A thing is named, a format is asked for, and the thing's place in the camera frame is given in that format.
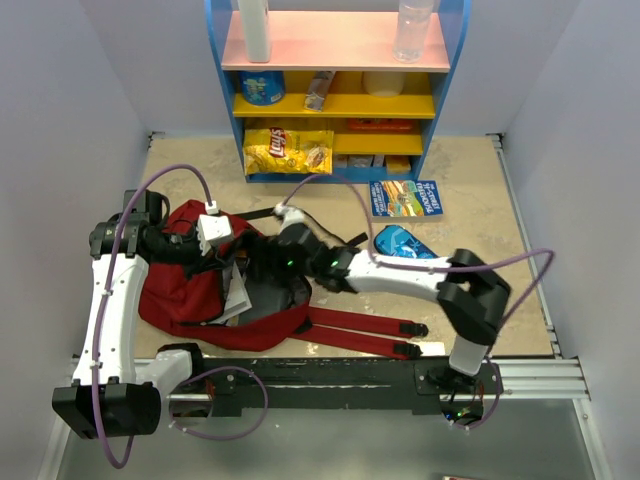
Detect red flat snack box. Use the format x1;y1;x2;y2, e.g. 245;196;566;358
346;118;415;133

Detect white coffee cover book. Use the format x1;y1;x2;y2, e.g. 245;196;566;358
215;263;252;324

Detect blue snack canister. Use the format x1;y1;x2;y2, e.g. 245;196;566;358
238;71;286;106

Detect cream white jar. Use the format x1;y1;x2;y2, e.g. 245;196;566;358
362;71;406;98

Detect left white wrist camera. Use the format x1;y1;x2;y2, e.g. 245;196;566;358
196;200;235;256

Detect red backpack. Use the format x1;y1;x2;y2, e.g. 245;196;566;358
138;198;430;361

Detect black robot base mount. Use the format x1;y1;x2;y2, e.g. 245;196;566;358
170;356;503;419

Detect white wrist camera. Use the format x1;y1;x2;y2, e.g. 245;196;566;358
272;202;305;232
196;200;235;256

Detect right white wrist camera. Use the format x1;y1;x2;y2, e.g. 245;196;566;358
272;202;305;232

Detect yellow Lays chips bag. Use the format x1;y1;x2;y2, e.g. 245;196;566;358
243;126;334;175

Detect blue shelf unit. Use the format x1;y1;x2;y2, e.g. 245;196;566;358
204;1;472;180

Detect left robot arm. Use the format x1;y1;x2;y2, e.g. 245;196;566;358
52;190;232;439

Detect blue pencil case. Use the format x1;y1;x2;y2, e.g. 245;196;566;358
374;225;438;259

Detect brown wrapped snack bar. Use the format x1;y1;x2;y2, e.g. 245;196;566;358
303;71;336;112

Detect yellow small box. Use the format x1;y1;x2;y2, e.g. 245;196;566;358
385;155;412;175

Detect clear plastic water bottle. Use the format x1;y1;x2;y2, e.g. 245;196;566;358
392;0;435;63

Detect white tall bottle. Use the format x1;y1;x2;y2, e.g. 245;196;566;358
238;0;271;63

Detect white small carton boxes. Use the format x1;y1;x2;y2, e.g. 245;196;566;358
332;154;385;168

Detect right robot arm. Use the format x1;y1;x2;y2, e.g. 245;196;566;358
247;222;511;393

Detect blue Treehouse book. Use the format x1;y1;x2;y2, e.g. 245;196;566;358
369;180;443;219

